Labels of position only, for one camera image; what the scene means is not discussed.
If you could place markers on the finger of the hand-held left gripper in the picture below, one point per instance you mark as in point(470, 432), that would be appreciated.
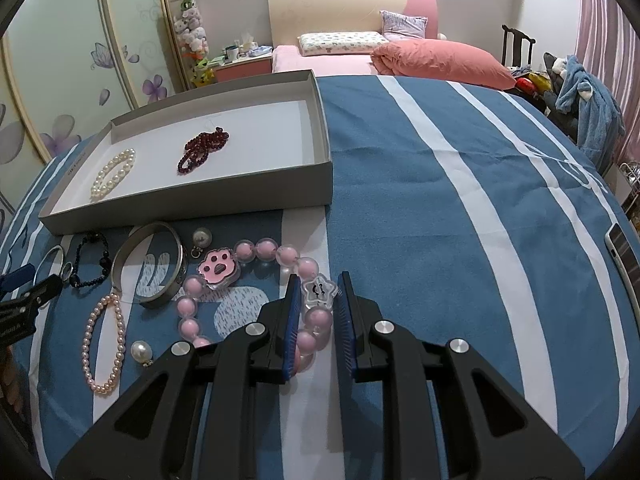
point(17, 278)
point(40, 294)

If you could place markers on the tissue box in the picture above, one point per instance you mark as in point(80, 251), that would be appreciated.
point(248, 44)

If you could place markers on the pearl earring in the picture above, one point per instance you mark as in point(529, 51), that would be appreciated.
point(140, 351)
point(201, 236)

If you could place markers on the person's left hand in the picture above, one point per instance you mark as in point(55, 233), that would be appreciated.
point(7, 377)

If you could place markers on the smartphone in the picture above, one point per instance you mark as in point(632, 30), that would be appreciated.
point(622, 255)

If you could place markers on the hanging bundle of plush toys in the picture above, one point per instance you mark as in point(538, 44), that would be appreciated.
point(192, 30)

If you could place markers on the pink curtain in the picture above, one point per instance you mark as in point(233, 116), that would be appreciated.
point(610, 35)

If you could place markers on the thin silver bangle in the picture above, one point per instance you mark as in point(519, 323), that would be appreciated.
point(62, 259)

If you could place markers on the white printed pillow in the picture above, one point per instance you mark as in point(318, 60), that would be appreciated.
point(340, 42)

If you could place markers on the beige pink headboard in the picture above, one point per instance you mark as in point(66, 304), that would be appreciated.
point(340, 10)

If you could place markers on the wide silver cuff bangle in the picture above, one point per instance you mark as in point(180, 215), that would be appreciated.
point(157, 303)

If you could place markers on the pile of colourful toys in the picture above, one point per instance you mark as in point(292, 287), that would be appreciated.
point(530, 82)

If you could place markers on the purple pillow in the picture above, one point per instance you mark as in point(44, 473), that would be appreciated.
point(405, 25)

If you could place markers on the grey cardboard box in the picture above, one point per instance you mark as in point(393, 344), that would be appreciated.
point(200, 210)

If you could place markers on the floral sliding wardrobe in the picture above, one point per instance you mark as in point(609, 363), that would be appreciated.
point(75, 60)

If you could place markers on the blue fleece robe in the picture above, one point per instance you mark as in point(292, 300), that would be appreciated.
point(590, 105)

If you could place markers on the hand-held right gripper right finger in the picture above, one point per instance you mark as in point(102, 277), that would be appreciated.
point(345, 340)

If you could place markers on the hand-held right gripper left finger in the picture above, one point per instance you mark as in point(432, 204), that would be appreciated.
point(294, 340)

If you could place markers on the pink white nightstand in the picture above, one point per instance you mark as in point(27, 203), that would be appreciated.
point(245, 70)

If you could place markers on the dark wooden chair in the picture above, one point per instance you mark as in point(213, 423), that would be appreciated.
point(517, 45)

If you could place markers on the pink bed sheet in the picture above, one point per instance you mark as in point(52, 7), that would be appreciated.
point(320, 64)

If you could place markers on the pink bolster pillow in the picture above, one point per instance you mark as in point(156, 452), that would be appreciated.
point(440, 62)

